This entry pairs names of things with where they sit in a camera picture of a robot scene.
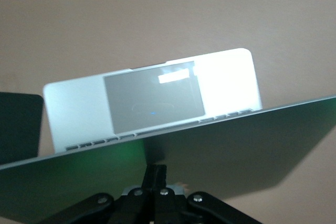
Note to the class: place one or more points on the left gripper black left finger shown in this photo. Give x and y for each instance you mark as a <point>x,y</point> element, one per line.
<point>136,203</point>

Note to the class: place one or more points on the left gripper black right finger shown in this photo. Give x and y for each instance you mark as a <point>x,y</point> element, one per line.
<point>164,203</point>

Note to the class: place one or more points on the silver laptop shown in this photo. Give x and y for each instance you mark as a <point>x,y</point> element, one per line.
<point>236,155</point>

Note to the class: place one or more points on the black mouse pad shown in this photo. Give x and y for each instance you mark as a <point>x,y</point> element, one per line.
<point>18,129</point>

